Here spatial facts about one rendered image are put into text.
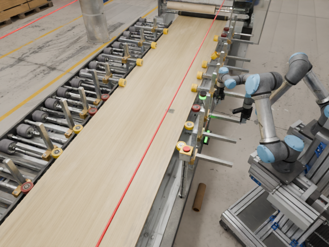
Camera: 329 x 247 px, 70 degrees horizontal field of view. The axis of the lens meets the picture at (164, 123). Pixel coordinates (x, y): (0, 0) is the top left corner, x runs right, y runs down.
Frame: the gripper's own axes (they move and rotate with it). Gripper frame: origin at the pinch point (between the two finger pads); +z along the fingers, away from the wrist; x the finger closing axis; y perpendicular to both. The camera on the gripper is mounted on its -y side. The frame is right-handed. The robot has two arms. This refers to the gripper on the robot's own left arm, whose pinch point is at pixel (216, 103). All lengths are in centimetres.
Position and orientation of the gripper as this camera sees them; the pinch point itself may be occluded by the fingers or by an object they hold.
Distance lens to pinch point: 215.4
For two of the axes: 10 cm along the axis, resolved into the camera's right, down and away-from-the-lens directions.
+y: 0.2, 6.8, -7.4
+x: 10.0, -0.1, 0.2
